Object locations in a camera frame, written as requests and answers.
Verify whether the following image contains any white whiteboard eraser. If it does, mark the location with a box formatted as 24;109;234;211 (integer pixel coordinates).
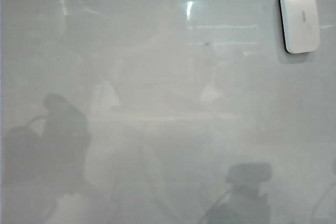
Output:
277;0;321;54

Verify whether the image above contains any white glass whiteboard panel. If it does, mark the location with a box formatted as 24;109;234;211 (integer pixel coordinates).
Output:
0;0;336;224

